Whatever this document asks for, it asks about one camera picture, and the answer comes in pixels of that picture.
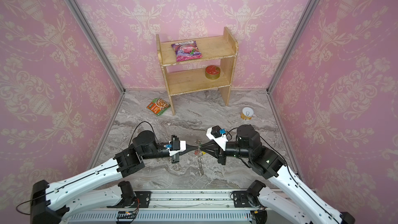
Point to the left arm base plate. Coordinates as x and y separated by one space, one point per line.
137 199

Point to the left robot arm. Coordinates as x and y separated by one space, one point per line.
50 202

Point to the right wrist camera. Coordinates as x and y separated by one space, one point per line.
218 135

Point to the metal ring plate with keyrings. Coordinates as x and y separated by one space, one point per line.
200 157

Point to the purple snack bag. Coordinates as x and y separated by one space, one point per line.
186 50

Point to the round red-lid tin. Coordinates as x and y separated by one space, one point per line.
212 72

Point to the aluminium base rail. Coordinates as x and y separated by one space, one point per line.
208 206

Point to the small yellow pull-tab can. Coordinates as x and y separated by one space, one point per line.
247 113

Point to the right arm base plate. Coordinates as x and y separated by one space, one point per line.
242 199

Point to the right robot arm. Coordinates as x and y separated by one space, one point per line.
302 205

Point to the green orange soup packet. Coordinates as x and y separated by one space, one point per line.
158 106

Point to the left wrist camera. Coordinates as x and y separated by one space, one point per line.
175 147

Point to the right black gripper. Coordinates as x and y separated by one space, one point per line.
222 155

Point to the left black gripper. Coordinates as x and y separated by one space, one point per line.
188 150

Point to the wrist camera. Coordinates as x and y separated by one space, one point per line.
218 135
175 147

